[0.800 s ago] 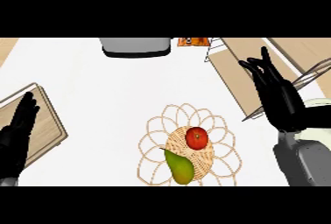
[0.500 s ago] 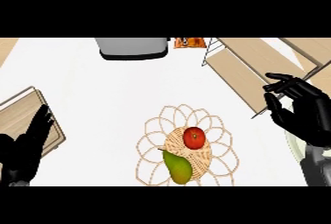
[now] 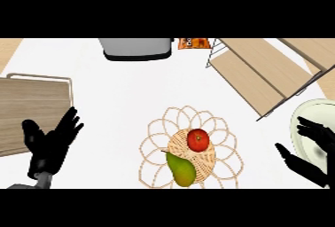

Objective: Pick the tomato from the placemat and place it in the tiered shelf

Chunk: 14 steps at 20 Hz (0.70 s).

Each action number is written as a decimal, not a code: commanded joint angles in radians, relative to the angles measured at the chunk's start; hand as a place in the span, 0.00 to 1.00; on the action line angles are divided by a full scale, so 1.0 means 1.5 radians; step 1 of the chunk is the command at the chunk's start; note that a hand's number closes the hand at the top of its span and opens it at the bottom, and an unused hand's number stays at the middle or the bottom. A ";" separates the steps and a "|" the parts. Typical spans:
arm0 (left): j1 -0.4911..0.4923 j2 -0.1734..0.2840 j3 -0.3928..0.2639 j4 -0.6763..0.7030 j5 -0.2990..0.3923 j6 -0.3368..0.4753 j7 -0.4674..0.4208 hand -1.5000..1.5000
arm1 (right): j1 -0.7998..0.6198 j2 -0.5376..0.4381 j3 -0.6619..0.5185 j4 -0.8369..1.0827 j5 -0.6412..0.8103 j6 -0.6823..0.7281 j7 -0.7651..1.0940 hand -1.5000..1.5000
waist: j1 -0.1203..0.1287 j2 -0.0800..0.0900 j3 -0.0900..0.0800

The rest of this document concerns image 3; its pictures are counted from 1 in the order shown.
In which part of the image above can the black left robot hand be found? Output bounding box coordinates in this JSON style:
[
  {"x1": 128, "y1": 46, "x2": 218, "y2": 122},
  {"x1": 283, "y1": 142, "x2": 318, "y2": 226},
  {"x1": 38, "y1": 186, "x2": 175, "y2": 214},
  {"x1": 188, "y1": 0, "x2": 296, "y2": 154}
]
[{"x1": 20, "y1": 106, "x2": 85, "y2": 181}]

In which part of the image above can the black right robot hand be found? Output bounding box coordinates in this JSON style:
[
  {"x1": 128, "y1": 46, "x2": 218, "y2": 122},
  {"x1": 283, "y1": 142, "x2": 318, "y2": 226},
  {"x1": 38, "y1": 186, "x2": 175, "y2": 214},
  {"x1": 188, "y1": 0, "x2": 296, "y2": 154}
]
[{"x1": 273, "y1": 116, "x2": 335, "y2": 189}]

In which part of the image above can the grey appliance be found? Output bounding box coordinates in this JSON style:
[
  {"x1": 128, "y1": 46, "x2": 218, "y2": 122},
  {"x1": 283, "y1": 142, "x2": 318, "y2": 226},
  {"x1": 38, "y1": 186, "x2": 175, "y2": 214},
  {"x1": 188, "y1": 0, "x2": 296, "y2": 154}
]
[{"x1": 98, "y1": 38, "x2": 175, "y2": 62}]

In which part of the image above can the wooden cutting board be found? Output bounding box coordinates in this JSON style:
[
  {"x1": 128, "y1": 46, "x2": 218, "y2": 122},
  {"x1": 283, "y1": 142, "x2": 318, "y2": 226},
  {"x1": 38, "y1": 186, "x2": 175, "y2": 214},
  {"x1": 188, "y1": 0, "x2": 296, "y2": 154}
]
[{"x1": 0, "y1": 72, "x2": 75, "y2": 158}]

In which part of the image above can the red tomato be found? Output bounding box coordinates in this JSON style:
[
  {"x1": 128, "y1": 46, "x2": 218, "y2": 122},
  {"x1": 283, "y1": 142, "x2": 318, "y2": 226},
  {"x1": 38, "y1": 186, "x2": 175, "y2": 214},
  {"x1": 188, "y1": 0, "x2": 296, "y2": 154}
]
[{"x1": 185, "y1": 128, "x2": 211, "y2": 153}]

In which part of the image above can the wooden tiered shelf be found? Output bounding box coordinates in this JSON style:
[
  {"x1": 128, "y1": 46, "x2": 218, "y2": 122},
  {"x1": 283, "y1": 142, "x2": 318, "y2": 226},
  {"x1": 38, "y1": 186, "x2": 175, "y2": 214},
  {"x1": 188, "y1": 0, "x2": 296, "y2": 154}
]
[{"x1": 203, "y1": 38, "x2": 335, "y2": 122}]

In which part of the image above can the green pear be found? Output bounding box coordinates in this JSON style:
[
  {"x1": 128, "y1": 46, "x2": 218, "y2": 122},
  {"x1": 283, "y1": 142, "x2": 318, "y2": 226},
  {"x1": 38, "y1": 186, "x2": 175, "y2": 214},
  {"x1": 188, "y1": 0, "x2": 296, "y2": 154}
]
[{"x1": 160, "y1": 150, "x2": 197, "y2": 188}]

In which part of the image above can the orange snack bag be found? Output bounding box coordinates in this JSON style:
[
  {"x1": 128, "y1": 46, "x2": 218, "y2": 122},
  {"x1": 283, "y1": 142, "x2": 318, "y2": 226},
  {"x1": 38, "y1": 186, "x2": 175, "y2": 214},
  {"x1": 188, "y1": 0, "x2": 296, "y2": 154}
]
[{"x1": 177, "y1": 38, "x2": 212, "y2": 51}]

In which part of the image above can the pale green plate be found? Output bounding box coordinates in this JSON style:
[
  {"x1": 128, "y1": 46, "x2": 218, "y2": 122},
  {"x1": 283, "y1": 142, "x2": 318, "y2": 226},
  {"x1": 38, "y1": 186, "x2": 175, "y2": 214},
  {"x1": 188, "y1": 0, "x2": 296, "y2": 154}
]
[{"x1": 289, "y1": 98, "x2": 335, "y2": 176}]

